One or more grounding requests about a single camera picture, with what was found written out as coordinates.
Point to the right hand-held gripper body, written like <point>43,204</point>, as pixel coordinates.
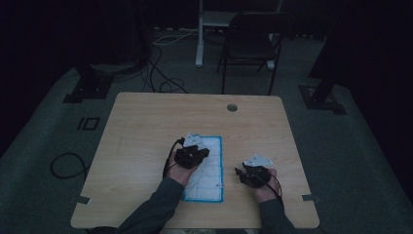
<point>259,174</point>

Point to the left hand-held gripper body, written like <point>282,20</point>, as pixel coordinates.
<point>188,156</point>

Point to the white cloth with blue edge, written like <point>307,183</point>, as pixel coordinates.
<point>211,175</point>

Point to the person's left hand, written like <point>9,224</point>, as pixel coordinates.
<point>181,174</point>

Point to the person's right hand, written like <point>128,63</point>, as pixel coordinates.
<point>268,191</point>

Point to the round table grommet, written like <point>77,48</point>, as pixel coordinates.
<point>232,107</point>

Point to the grey tape piece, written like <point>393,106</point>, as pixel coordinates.
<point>310,197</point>
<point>83,200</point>

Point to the black stand base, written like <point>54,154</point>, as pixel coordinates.
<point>89,87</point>
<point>321,97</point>

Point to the black folding chair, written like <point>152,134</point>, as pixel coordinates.
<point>250,42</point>

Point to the white desk frame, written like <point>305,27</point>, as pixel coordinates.
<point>199,39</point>

